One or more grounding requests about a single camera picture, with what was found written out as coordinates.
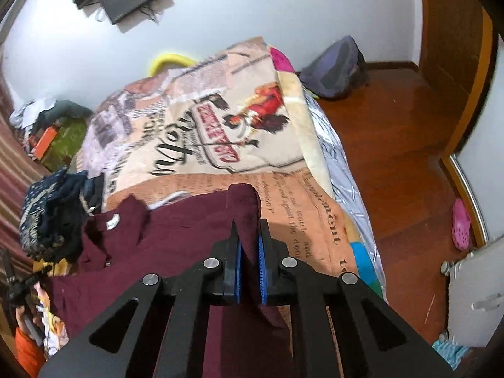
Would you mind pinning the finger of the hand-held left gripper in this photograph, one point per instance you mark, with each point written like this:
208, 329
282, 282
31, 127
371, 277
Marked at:
237, 275
262, 275

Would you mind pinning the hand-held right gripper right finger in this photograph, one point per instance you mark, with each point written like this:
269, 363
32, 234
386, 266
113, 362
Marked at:
39, 273

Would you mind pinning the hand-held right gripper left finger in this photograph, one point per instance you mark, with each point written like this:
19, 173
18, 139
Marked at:
6, 264

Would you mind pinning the maroon button shirt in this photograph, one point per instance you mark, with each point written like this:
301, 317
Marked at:
177, 236

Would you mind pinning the person's left hand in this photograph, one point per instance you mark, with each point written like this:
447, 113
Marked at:
20, 323

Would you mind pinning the yellow cloth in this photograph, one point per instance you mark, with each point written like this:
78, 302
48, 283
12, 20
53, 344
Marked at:
55, 267

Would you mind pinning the dark patterned sweater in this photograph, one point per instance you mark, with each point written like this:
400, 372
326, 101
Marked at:
33, 204

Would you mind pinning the striped brown curtain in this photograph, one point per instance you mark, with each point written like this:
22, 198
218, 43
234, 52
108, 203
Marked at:
12, 189

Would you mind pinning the dark navy garment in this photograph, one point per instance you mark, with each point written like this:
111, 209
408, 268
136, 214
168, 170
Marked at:
75, 201

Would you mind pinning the white patterned bedsheet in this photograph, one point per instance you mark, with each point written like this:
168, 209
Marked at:
346, 189

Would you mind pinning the orange box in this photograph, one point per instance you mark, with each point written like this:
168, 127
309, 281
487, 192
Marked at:
45, 141

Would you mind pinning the green patterned cloth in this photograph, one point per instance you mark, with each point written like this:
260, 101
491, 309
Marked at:
67, 141

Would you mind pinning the printed blanket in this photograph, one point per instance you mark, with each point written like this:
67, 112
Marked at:
236, 126

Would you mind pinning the white crumpled cloth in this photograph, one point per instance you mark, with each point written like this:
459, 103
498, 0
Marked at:
29, 112

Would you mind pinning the grey cushion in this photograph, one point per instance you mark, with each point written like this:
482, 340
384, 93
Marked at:
69, 110

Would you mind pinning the teal cloth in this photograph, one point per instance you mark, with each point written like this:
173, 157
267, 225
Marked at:
451, 353

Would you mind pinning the pink slipper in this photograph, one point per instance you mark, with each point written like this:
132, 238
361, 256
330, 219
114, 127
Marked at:
461, 224

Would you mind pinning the grey purple backpack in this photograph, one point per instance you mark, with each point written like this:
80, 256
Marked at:
334, 67

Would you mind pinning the yellow round object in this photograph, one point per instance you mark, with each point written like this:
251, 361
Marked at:
169, 61

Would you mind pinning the wooden wardrobe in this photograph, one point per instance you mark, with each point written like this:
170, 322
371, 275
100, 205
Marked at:
478, 98

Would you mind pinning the small black monitor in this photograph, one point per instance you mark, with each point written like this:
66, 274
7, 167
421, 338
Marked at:
130, 2

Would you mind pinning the brown wooden door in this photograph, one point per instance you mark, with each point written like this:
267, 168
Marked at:
449, 27

